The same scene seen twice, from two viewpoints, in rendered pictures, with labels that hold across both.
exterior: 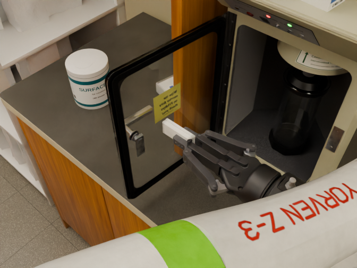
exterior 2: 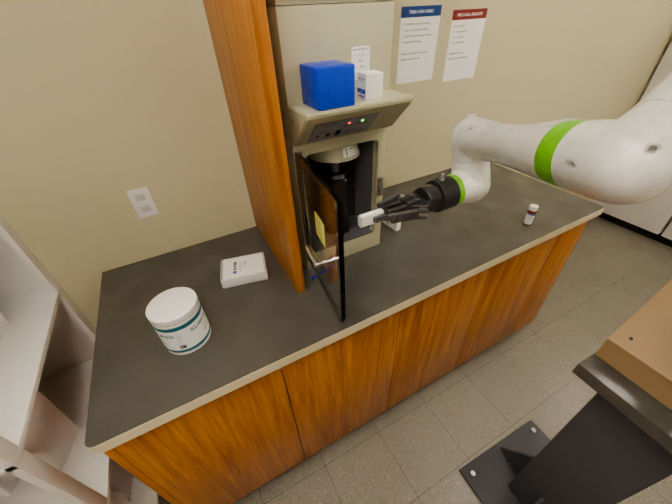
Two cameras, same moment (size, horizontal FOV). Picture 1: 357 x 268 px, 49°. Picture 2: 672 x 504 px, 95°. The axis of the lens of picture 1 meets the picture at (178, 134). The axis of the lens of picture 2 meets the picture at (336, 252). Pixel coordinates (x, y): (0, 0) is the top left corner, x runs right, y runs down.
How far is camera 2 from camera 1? 0.74 m
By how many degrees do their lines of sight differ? 49
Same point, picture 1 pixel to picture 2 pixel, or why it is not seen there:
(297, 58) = (343, 155)
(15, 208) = not seen: outside the picture
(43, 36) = (18, 379)
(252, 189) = (435, 195)
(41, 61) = not seen: hidden behind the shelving
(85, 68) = (183, 305)
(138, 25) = (119, 279)
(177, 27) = (285, 177)
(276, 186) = (440, 183)
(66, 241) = not seen: outside the picture
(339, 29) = (398, 99)
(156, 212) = (352, 318)
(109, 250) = (590, 127)
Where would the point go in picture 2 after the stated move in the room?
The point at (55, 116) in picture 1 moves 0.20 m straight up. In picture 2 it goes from (188, 379) to (159, 332)
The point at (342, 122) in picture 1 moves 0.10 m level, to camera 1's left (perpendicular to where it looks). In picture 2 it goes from (380, 172) to (373, 184)
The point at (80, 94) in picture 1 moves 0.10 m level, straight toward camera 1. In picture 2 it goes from (193, 335) to (228, 335)
